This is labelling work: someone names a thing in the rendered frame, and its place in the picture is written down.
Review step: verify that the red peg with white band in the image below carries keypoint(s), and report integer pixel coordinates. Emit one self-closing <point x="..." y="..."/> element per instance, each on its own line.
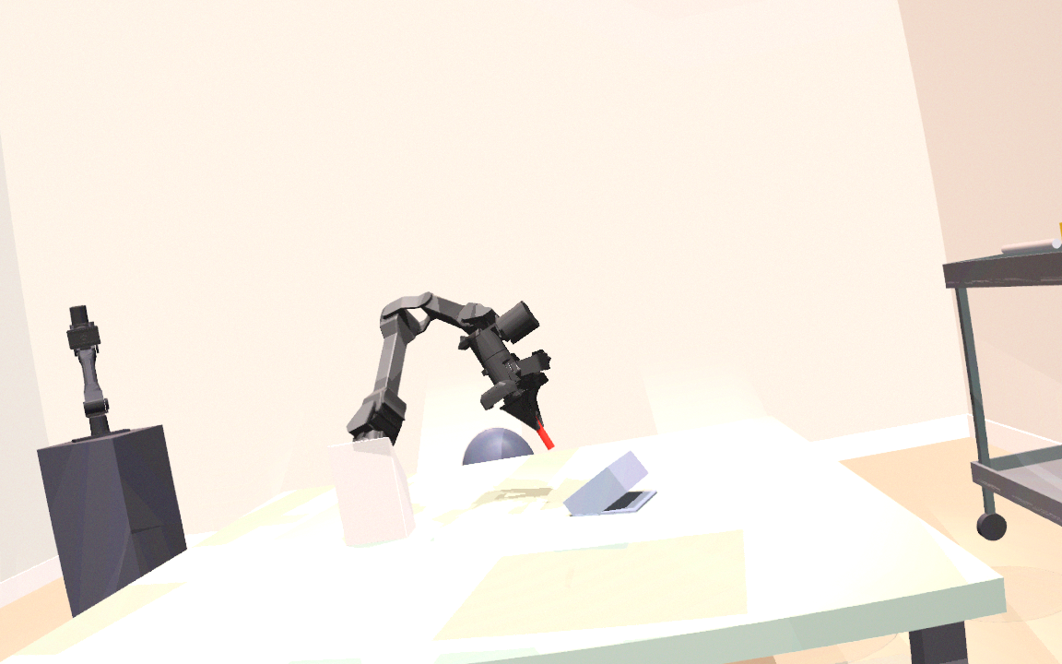
<point x="544" y="437"/>

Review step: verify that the white square panel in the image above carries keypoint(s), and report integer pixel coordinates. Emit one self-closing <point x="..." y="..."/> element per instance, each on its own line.
<point x="607" y="492"/>

